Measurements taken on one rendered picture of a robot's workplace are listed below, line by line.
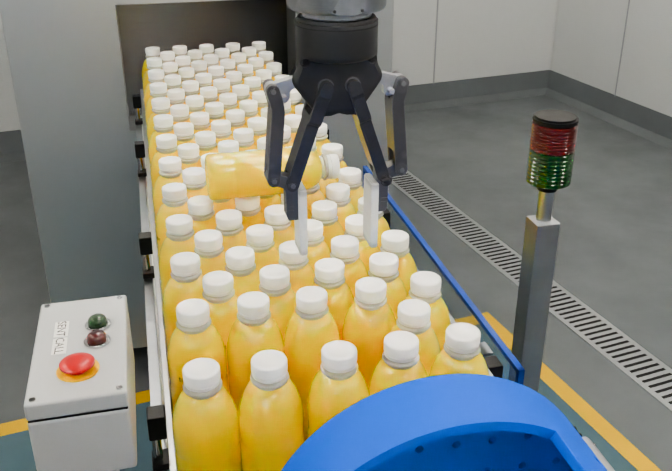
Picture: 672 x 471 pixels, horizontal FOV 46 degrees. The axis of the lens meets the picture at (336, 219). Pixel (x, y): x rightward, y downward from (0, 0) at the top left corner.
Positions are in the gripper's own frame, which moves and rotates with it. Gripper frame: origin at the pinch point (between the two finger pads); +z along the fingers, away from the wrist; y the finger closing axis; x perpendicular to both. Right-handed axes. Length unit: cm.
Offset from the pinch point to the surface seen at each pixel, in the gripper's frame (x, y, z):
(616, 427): 97, 112, 125
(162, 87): 112, -13, 16
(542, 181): 23.8, 35.9, 8.8
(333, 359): -1.7, -0.7, 15.6
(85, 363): 2.9, -26.1, 15.0
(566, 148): 23.0, 38.6, 3.8
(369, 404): -24.5, -3.5, 3.8
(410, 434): -29.0, -1.9, 3.2
